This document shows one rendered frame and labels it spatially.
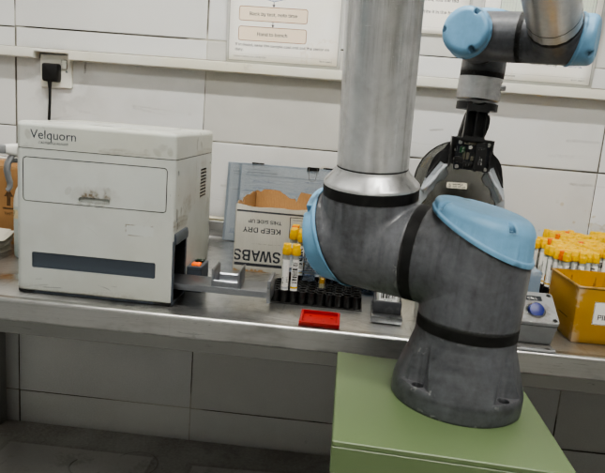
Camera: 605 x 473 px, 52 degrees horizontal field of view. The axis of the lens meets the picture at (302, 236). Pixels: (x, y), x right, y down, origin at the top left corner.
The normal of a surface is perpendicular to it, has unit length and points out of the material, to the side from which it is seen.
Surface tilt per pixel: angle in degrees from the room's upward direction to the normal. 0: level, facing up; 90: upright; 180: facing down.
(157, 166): 90
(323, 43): 95
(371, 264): 103
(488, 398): 73
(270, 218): 97
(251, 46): 92
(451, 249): 81
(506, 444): 2
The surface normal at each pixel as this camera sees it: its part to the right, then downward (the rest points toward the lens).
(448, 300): -0.64, 0.08
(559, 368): -0.08, 0.18
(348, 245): -0.50, 0.26
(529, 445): 0.11, -0.97
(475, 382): -0.04, -0.12
